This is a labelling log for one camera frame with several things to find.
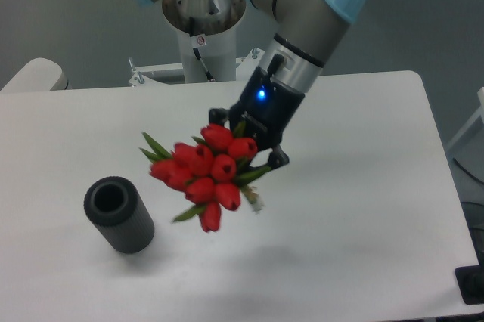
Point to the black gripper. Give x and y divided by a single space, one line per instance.
266 107

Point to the red tulip bouquet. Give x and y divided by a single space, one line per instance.
214 174

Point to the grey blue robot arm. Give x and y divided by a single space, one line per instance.
308 33

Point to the dark grey ribbed vase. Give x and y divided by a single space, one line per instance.
114 206

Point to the white rounded chair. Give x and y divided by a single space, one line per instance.
39 74

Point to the black device at table edge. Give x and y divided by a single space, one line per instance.
470 284

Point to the white metal base bracket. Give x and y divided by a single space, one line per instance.
174 73

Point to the white frame at right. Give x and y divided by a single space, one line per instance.
468 130

